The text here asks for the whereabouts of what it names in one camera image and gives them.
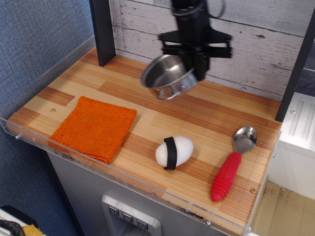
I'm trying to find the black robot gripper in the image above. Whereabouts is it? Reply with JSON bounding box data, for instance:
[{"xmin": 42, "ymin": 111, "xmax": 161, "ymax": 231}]
[{"xmin": 158, "ymin": 9, "xmax": 232, "ymax": 81}]

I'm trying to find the stainless steel pot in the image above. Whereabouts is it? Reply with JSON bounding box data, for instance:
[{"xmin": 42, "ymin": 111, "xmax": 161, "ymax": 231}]
[{"xmin": 141, "ymin": 55, "xmax": 198, "ymax": 101}]

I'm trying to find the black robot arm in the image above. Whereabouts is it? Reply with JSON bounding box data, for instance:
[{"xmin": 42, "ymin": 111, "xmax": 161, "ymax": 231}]
[{"xmin": 158, "ymin": 0, "xmax": 232, "ymax": 81}]

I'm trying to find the yellow object bottom left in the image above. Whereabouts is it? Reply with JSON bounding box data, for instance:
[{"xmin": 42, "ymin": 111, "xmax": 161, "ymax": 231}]
[{"xmin": 22, "ymin": 225, "xmax": 44, "ymax": 236}]

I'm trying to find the white sushi toy black band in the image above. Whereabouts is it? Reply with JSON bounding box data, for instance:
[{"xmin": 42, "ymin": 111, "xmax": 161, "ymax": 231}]
[{"xmin": 155, "ymin": 136, "xmax": 194, "ymax": 170}]

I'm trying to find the orange knitted cloth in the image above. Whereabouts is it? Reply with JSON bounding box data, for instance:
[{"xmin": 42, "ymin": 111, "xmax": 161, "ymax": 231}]
[{"xmin": 49, "ymin": 96, "xmax": 137, "ymax": 164}]

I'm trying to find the white toy sink unit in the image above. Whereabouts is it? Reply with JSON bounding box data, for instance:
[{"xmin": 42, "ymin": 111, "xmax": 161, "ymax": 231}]
[{"xmin": 267, "ymin": 93, "xmax": 315, "ymax": 199}]

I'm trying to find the clear acrylic table guard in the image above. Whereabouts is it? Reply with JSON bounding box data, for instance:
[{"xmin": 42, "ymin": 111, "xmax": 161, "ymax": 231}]
[{"xmin": 7, "ymin": 36, "xmax": 282, "ymax": 236}]

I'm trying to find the grey toy fridge cabinet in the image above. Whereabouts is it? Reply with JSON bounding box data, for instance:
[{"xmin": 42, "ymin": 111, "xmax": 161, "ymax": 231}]
[{"xmin": 46, "ymin": 149, "xmax": 237, "ymax": 236}]

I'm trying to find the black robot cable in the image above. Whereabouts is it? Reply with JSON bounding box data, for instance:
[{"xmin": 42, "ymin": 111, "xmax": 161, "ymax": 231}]
[{"xmin": 208, "ymin": 0, "xmax": 226, "ymax": 19}]

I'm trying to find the red handled metal spoon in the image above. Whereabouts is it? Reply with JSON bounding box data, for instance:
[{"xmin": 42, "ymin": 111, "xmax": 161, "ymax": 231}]
[{"xmin": 210, "ymin": 126, "xmax": 257, "ymax": 202}]

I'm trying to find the black vertical post left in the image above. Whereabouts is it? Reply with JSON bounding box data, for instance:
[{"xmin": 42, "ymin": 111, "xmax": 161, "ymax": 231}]
[{"xmin": 89, "ymin": 0, "xmax": 116, "ymax": 66}]

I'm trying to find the black vertical post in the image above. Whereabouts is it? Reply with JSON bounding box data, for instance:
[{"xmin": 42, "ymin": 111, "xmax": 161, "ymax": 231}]
[
  {"xmin": 89, "ymin": 0, "xmax": 116, "ymax": 66},
  {"xmin": 275, "ymin": 10, "xmax": 315, "ymax": 122}
]

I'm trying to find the black vertical post right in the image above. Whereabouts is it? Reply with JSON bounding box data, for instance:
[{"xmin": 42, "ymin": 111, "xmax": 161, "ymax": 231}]
[{"xmin": 275, "ymin": 10, "xmax": 315, "ymax": 122}]

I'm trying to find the black braided cable corner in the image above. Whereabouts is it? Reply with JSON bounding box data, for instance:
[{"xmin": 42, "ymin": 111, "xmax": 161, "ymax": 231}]
[{"xmin": 0, "ymin": 220, "xmax": 25, "ymax": 236}]

